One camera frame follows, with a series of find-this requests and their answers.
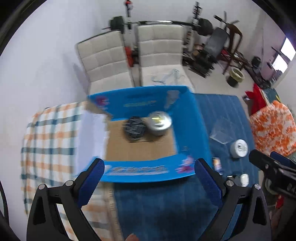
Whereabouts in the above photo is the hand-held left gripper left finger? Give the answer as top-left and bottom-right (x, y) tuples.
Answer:
(26, 158), (105, 241)

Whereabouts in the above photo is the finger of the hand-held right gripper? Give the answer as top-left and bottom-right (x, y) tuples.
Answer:
(270, 151), (296, 169)
(249, 149), (281, 174)

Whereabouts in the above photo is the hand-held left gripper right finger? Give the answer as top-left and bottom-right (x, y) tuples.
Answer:
(195, 158), (272, 241)

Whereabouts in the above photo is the small blue can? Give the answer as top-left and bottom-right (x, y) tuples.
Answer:
(212, 158), (223, 173)

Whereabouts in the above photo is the white round jar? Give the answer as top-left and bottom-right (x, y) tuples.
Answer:
(230, 139), (249, 159)

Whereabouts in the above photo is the small white cup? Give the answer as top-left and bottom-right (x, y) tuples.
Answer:
(239, 174), (250, 187)

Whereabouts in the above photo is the blue cardboard box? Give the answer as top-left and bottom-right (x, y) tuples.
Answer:
(87, 86), (212, 183)

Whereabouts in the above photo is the orange white patterned cloth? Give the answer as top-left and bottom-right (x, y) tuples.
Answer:
(250, 101), (296, 158)

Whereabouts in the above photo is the clear plastic container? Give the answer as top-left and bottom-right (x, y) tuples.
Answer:
(209, 118), (234, 145)

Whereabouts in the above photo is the blue mat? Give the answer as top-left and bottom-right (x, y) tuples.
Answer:
(113, 94), (262, 241)

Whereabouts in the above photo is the red cloth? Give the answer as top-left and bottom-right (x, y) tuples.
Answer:
(245, 83), (269, 116)

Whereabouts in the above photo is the plaid blanket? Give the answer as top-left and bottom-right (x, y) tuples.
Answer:
(21, 102), (123, 241)

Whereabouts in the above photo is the black ridged block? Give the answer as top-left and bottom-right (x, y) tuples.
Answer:
(124, 116), (147, 141)

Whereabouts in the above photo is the silver round tin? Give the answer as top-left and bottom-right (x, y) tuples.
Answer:
(147, 111), (172, 137)

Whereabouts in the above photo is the yellow ceramic pot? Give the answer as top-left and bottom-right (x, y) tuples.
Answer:
(226, 68), (245, 87)

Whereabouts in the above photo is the window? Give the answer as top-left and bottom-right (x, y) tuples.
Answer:
(273, 37), (296, 73)

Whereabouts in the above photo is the white padded chair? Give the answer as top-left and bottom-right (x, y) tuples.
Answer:
(76, 30), (136, 94)
(135, 24), (195, 90)

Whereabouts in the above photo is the black weight bench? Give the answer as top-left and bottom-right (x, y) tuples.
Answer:
(185, 27), (229, 77)

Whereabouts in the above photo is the brown wooden chair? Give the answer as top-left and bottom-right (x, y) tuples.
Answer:
(214, 15), (251, 75)

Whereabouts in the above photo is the black barbell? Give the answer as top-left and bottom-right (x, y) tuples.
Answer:
(103, 16), (213, 35)

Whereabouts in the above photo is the black weight rack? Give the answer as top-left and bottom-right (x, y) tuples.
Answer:
(191, 1), (203, 27)

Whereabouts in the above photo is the black cable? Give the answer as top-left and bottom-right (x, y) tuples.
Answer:
(0, 179), (11, 232)

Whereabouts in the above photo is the white barbell rack post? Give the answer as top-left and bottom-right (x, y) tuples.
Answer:
(124, 0), (135, 67)

